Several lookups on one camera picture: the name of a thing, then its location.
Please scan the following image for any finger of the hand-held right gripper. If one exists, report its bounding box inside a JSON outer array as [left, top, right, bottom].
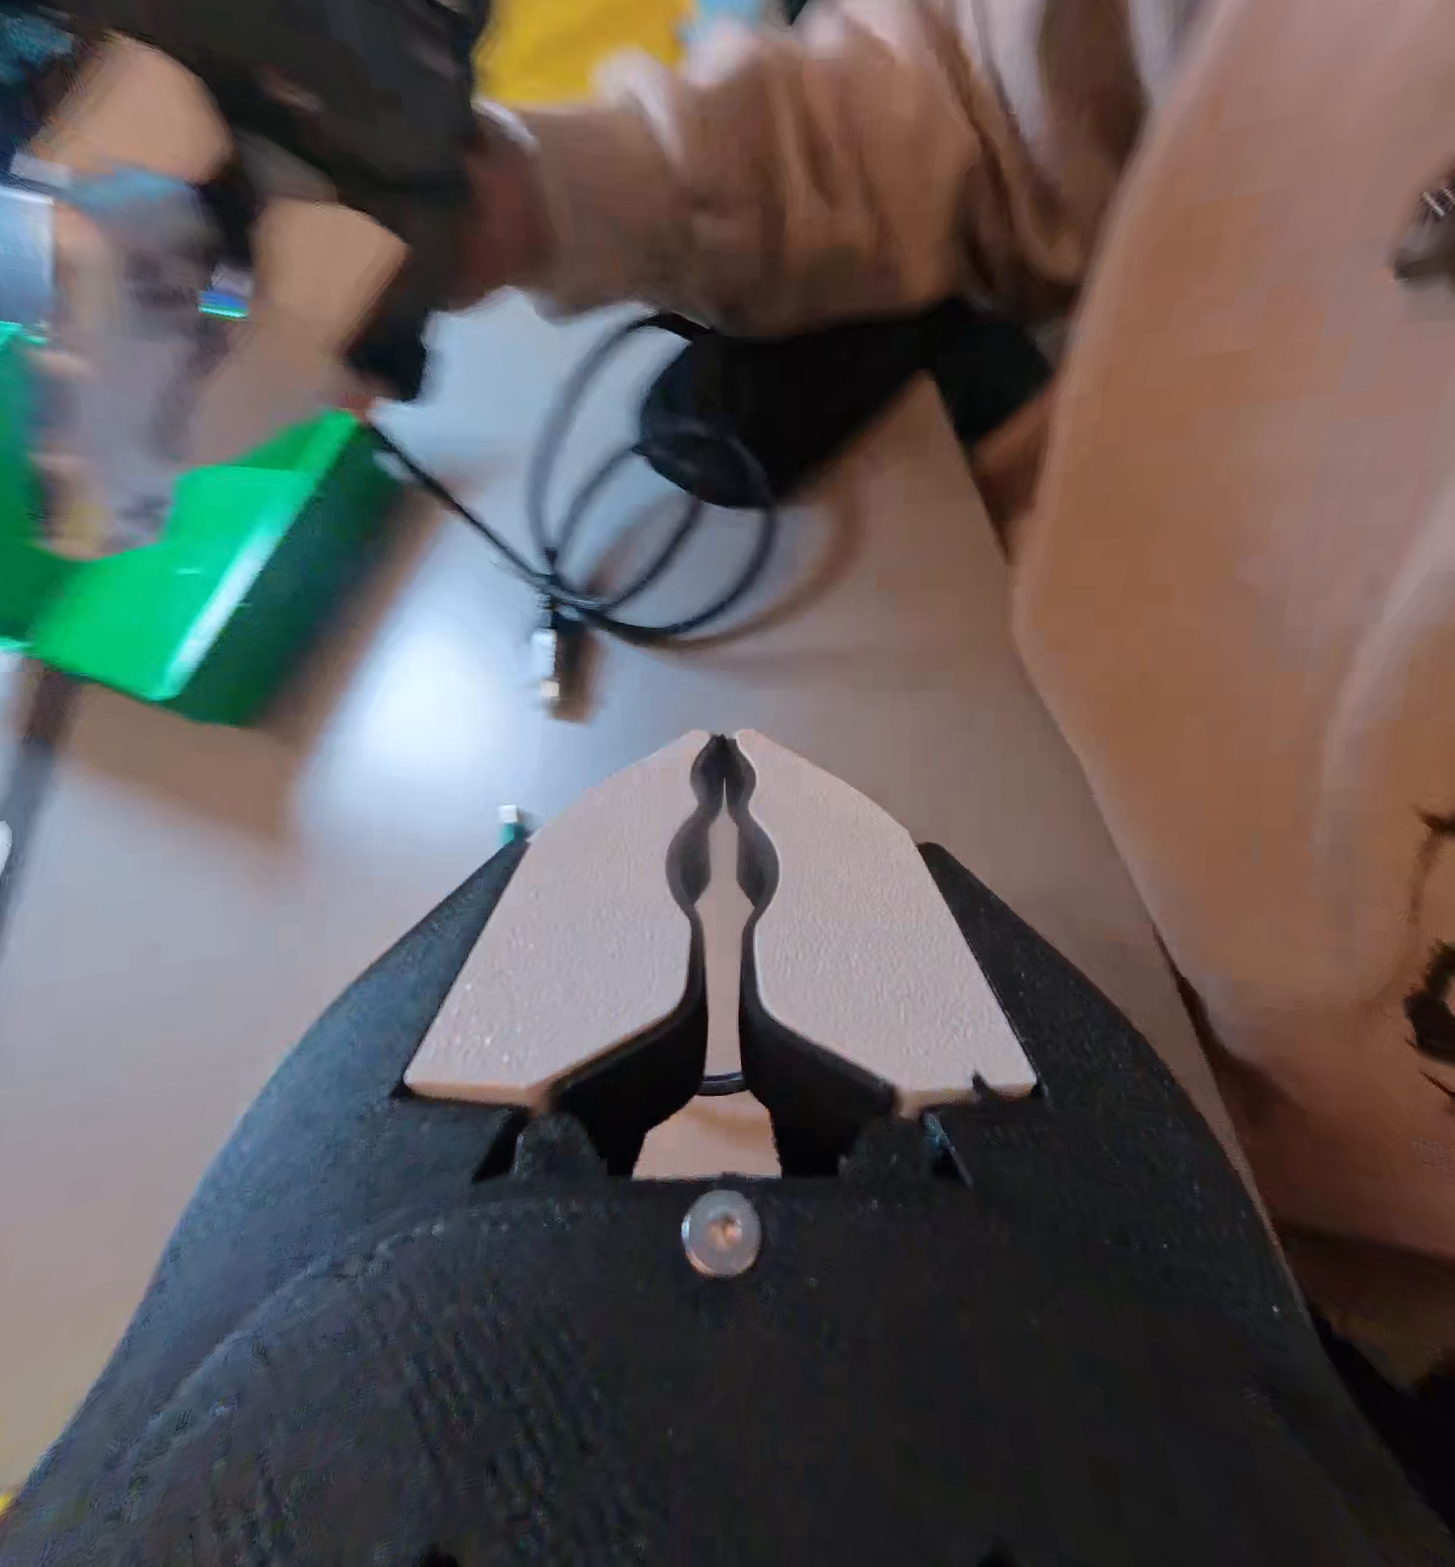
[[0, 181, 63, 330]]

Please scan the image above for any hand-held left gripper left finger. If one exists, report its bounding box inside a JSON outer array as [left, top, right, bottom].
[[400, 730, 729, 1116]]

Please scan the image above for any person's right forearm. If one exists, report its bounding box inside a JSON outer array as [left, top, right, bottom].
[[469, 0, 1149, 338]]

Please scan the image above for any black textured wrist rest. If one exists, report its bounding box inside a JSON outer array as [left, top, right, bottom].
[[638, 300, 1052, 512]]

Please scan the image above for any yellow box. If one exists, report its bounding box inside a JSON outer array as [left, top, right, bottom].
[[475, 0, 693, 109]]

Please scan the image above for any person's right hand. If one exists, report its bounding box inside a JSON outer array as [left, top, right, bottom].
[[242, 201, 434, 399]]

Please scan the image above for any green plastic bin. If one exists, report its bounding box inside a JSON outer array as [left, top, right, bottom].
[[0, 315, 407, 725]]

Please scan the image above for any thick black braided HDMI cable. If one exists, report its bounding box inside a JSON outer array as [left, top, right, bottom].
[[365, 310, 787, 724]]

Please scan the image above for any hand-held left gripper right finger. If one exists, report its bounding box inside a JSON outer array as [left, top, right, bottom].
[[724, 727, 1037, 1118]]

